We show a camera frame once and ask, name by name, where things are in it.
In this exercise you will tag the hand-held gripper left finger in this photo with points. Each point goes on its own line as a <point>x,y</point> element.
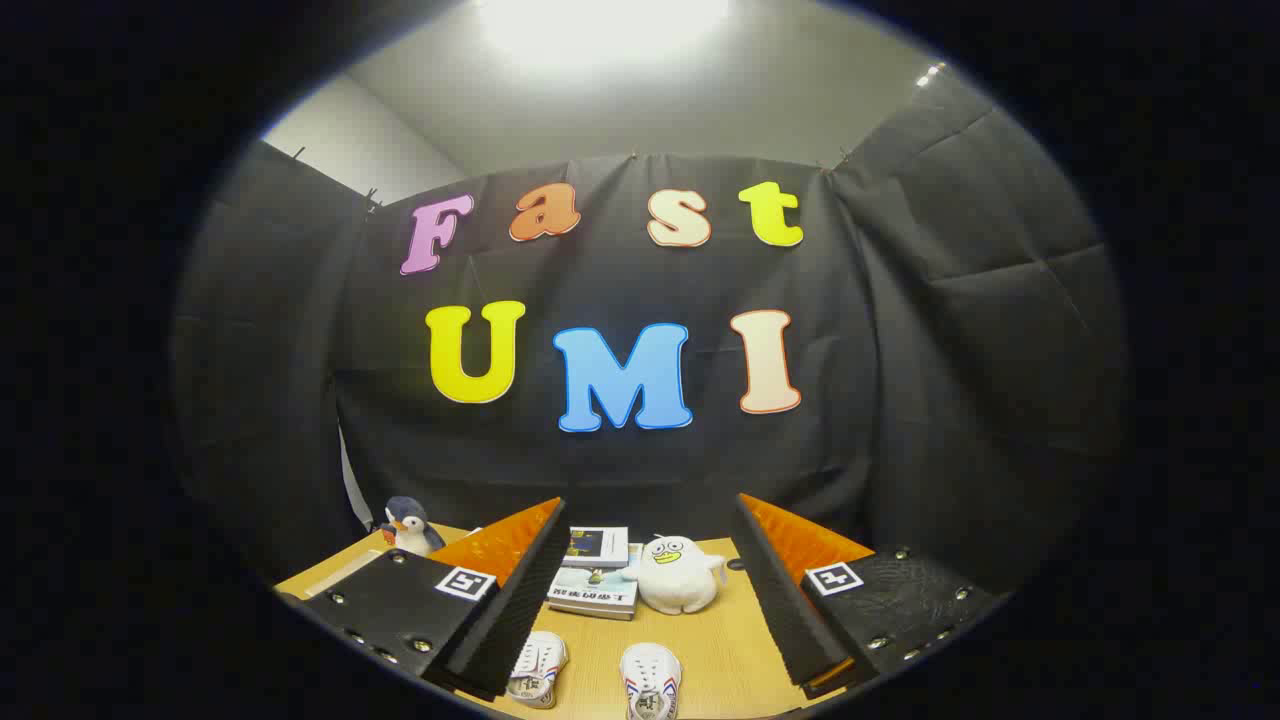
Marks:
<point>520,600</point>

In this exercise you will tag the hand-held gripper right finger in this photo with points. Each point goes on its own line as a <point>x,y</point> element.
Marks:
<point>785,600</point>

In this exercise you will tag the white canvas shoe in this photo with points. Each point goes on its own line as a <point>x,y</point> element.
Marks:
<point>540,665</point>
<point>650,680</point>

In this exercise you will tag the book with pale sky cover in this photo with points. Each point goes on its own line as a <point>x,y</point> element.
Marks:
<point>595,592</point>

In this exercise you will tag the book with blue picture cover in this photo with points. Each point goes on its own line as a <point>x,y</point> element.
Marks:
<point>597,547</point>

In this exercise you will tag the white duck plush toy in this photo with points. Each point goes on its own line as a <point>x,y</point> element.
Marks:
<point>675,585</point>

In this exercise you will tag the blue penguin plush toy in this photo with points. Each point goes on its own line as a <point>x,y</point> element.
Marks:
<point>412,535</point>

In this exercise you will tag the small ceiling light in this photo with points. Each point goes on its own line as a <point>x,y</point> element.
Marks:
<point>930,72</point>

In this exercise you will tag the bright ceiling lamp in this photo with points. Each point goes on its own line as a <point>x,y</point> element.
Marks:
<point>600,25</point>

